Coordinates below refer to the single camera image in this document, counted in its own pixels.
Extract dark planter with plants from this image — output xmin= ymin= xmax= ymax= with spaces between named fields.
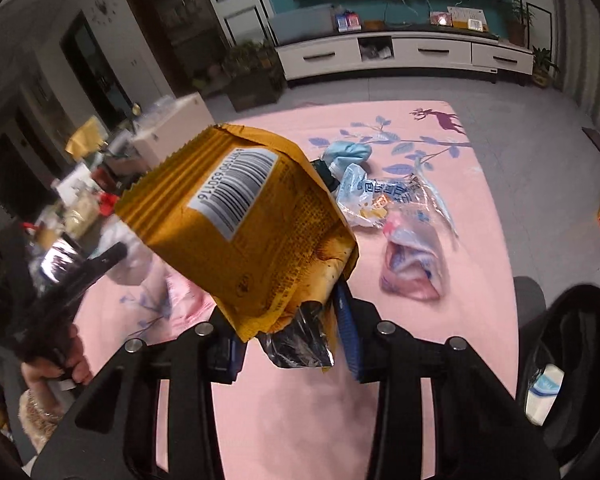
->
xmin=222 ymin=39 xmax=287 ymax=112

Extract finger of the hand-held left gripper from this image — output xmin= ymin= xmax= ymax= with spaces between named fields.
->
xmin=72 ymin=241 xmax=129 ymax=291

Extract tall potted plant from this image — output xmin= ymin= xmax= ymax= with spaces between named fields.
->
xmin=499 ymin=0 xmax=532 ymax=47

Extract desk calendar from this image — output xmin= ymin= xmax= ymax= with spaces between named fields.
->
xmin=446 ymin=6 xmax=484 ymax=31

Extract clear storage box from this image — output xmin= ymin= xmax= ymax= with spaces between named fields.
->
xmin=269 ymin=4 xmax=337 ymax=47

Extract blue face mask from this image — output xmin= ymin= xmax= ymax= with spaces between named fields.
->
xmin=324 ymin=140 xmax=372 ymax=173

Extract clear wrapper with blue print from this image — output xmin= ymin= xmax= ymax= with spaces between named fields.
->
xmin=336 ymin=162 xmax=462 ymax=251

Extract blue and red packets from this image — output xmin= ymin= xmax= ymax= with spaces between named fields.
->
xmin=335 ymin=10 xmax=363 ymax=32

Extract white cardboard box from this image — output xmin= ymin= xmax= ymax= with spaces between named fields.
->
xmin=131 ymin=92 xmax=217 ymax=171

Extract grey curtain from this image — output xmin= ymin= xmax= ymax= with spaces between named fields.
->
xmin=550 ymin=0 xmax=600 ymax=128

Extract white television cabinet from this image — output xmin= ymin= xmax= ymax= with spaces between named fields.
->
xmin=275 ymin=27 xmax=535 ymax=86

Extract wall clock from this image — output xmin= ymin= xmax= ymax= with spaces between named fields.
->
xmin=89 ymin=0 xmax=122 ymax=25

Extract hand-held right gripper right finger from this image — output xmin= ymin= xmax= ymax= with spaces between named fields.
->
xmin=335 ymin=284 xmax=561 ymax=480

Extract person's left hand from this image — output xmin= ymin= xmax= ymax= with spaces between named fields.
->
xmin=21 ymin=324 xmax=93 ymax=396

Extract yellow bag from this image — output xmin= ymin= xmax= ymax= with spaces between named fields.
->
xmin=64 ymin=116 xmax=108 ymax=160

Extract white carton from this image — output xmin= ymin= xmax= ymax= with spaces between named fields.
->
xmin=524 ymin=364 xmax=566 ymax=427

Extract pink clear plastic bag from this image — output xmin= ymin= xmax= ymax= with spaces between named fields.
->
xmin=379 ymin=209 xmax=449 ymax=302

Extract pink floral blanket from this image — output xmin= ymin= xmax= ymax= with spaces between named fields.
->
xmin=72 ymin=100 xmax=526 ymax=480

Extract black trash bin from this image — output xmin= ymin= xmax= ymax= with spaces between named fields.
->
xmin=516 ymin=284 xmax=600 ymax=467

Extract small potted plant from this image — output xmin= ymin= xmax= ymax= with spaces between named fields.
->
xmin=531 ymin=47 xmax=562 ymax=88

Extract yellow snack wrapper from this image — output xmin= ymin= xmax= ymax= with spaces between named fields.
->
xmin=115 ymin=124 xmax=359 ymax=372

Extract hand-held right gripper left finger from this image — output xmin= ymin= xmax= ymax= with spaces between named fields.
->
xmin=32 ymin=310 xmax=247 ymax=480

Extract pink snack wrapper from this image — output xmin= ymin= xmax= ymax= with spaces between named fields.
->
xmin=164 ymin=269 xmax=217 ymax=333

